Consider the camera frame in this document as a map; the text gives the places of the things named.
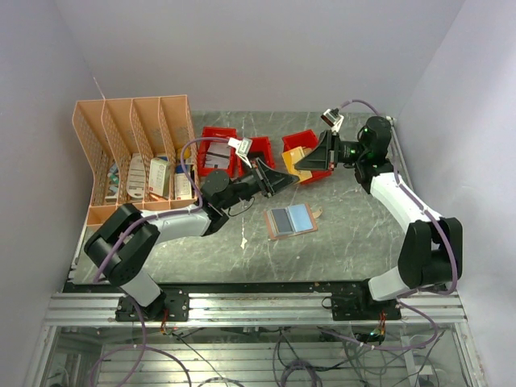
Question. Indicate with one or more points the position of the gold magnetic stripe card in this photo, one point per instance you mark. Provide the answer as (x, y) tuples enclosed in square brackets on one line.
[(290, 158)]

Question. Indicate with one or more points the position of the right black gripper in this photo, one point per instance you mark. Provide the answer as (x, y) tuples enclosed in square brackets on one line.
[(323, 156)]

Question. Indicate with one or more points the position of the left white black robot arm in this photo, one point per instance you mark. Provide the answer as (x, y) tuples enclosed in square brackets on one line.
[(122, 244)]

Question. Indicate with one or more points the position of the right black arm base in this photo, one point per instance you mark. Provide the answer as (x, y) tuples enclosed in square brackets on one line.
[(356, 306)]

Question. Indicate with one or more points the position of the white green box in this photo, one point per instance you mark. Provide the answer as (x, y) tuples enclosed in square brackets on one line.
[(159, 174)]

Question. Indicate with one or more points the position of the white black cards stack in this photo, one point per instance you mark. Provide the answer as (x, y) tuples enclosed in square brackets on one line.
[(217, 156)]

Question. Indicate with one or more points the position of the black VIP card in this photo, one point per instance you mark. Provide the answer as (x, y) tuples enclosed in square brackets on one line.
[(282, 222)]

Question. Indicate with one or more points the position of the pink mesh desk organizer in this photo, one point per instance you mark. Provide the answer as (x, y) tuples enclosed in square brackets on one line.
[(120, 137)]

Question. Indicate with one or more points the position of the aluminium frame rails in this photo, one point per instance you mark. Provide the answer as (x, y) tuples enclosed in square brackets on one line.
[(248, 309)]

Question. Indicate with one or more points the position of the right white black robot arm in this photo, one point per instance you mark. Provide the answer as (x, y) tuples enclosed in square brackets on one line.
[(432, 251)]

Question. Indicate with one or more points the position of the white oval package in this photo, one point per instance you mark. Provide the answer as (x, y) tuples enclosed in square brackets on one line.
[(136, 177)]

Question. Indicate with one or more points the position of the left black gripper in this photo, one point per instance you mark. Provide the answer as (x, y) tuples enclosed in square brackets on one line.
[(270, 181)]

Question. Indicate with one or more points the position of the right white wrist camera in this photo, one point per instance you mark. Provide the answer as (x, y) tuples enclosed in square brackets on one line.
[(333, 119)]

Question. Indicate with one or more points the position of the red plastic bin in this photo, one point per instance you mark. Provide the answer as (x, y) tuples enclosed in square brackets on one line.
[(308, 140), (261, 148), (219, 132)]

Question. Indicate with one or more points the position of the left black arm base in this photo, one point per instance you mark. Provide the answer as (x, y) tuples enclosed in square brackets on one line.
[(170, 307)]

